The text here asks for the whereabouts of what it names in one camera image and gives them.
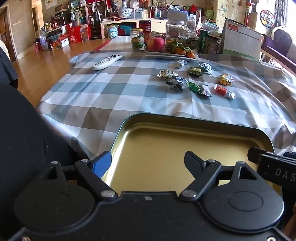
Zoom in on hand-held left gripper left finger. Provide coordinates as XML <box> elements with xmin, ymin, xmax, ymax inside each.
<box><xmin>39</xmin><ymin>151</ymin><xmax>118</xmax><ymax>199</ymax></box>

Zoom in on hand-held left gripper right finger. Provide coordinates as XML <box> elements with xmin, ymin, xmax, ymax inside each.
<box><xmin>180</xmin><ymin>151</ymin><xmax>264</xmax><ymax>201</ymax></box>

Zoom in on gold metal tin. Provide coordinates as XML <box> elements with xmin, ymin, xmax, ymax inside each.
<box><xmin>101</xmin><ymin>113</ymin><xmax>275</xmax><ymax>188</ymax></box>

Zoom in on shiny green and white packet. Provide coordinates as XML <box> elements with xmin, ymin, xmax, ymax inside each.
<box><xmin>187</xmin><ymin>82</ymin><xmax>213</xmax><ymax>97</ymax></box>

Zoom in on yellow and white snack packet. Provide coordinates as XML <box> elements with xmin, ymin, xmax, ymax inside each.
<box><xmin>158</xmin><ymin>70</ymin><xmax>178</xmax><ymax>81</ymax></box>

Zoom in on checked tablecloth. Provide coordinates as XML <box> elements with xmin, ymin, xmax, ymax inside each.
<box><xmin>38</xmin><ymin>50</ymin><xmax>296</xmax><ymax>163</ymax></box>

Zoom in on red and white snack packet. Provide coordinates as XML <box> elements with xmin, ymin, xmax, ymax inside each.
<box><xmin>213</xmin><ymin>84</ymin><xmax>236</xmax><ymax>100</ymax></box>

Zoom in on small gold snack packet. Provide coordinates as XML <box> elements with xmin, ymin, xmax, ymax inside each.
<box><xmin>218</xmin><ymin>74</ymin><xmax>234</xmax><ymax>86</ymax></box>

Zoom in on black and white snack packet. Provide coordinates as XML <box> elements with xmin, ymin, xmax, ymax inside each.
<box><xmin>166</xmin><ymin>76</ymin><xmax>188</xmax><ymax>92</ymax></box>

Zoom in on white packet with green band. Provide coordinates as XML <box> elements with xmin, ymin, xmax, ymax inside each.
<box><xmin>199</xmin><ymin>62</ymin><xmax>212</xmax><ymax>75</ymax></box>

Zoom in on white remote control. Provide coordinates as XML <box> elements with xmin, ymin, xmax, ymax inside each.
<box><xmin>92</xmin><ymin>53</ymin><xmax>125</xmax><ymax>70</ymax></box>

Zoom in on purple armchair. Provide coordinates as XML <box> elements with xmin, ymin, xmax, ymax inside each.
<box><xmin>261</xmin><ymin>27</ymin><xmax>296</xmax><ymax>70</ymax></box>

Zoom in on pile of leafy tangerines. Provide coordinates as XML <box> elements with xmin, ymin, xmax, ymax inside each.
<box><xmin>165</xmin><ymin>39</ymin><xmax>196</xmax><ymax>59</ymax></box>

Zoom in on white rectangular plate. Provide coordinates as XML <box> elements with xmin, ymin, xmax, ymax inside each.
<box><xmin>144</xmin><ymin>46</ymin><xmax>200</xmax><ymax>62</ymax></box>

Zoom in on desk calendar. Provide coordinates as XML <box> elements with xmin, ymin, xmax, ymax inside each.
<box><xmin>222</xmin><ymin>17</ymin><xmax>262</xmax><ymax>59</ymax></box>

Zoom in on brown snack canister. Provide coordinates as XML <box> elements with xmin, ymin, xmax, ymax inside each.
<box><xmin>203</xmin><ymin>35</ymin><xmax>221</xmax><ymax>54</ymax></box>

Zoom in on green can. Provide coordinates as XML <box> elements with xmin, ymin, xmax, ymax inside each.
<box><xmin>198</xmin><ymin>28</ymin><xmax>210</xmax><ymax>54</ymax></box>

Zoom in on glass jar with dark contents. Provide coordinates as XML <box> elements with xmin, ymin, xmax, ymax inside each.
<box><xmin>186</xmin><ymin>29</ymin><xmax>199</xmax><ymax>49</ymax></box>

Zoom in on red apple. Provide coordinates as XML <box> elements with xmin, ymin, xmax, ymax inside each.
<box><xmin>147</xmin><ymin>37</ymin><xmax>165</xmax><ymax>52</ymax></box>

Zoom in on colourful flat box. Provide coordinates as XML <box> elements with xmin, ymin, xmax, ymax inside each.
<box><xmin>50</xmin><ymin>38</ymin><xmax>70</xmax><ymax>51</ymax></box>

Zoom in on glass jar with green label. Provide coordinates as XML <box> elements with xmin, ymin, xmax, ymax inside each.
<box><xmin>130</xmin><ymin>28</ymin><xmax>145</xmax><ymax>50</ymax></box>

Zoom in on red gift boxes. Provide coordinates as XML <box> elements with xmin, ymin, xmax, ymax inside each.
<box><xmin>67</xmin><ymin>23</ymin><xmax>92</xmax><ymax>44</ymax></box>

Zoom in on blue patterned bucket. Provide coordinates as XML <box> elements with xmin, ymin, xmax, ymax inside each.
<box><xmin>106</xmin><ymin>25</ymin><xmax>119</xmax><ymax>39</ymax></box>

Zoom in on clear plastic jar pale lid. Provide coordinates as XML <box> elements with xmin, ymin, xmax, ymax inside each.
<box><xmin>165</xmin><ymin>10</ymin><xmax>188</xmax><ymax>43</ymax></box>

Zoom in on white plastic device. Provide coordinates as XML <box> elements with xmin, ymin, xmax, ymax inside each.
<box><xmin>202</xmin><ymin>22</ymin><xmax>219</xmax><ymax>32</ymax></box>

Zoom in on teal basket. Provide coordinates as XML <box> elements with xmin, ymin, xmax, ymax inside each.
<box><xmin>119</xmin><ymin>25</ymin><xmax>132</xmax><ymax>36</ymax></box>

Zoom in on dark blue cloth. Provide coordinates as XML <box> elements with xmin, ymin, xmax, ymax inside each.
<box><xmin>0</xmin><ymin>41</ymin><xmax>19</xmax><ymax>90</ymax></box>

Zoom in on black upright appliance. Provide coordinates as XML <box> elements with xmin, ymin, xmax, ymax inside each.
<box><xmin>91</xmin><ymin>10</ymin><xmax>101</xmax><ymax>40</ymax></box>

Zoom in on small clear bottle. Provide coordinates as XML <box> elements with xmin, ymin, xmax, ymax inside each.
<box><xmin>187</xmin><ymin>14</ymin><xmax>197</xmax><ymax>29</ymax></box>

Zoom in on red tin can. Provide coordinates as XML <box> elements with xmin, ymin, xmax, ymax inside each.
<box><xmin>139</xmin><ymin>20</ymin><xmax>152</xmax><ymax>43</ymax></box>

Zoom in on patterned curtain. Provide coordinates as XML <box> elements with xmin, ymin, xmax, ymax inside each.
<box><xmin>274</xmin><ymin>0</ymin><xmax>288</xmax><ymax>27</ymax></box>

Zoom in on white television cabinet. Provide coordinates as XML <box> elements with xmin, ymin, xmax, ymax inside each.
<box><xmin>100</xmin><ymin>19</ymin><xmax>168</xmax><ymax>39</ymax></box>

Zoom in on bookshelf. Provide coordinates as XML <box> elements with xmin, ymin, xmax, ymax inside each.
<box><xmin>69</xmin><ymin>5</ymin><xmax>87</xmax><ymax>27</ymax></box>

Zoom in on blue and white vase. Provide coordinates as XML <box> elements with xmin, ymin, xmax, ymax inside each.
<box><xmin>118</xmin><ymin>0</ymin><xmax>132</xmax><ymax>19</ymax></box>

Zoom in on row of books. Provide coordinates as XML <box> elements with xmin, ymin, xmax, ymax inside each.
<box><xmin>141</xmin><ymin>6</ymin><xmax>167</xmax><ymax>19</ymax></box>

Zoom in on wooden door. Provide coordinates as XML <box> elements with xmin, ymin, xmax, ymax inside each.
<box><xmin>0</xmin><ymin>8</ymin><xmax>16</xmax><ymax>63</ymax></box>

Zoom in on round colourful wall decoration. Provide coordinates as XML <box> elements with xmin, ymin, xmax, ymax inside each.
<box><xmin>260</xmin><ymin>9</ymin><xmax>276</xmax><ymax>28</ymax></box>

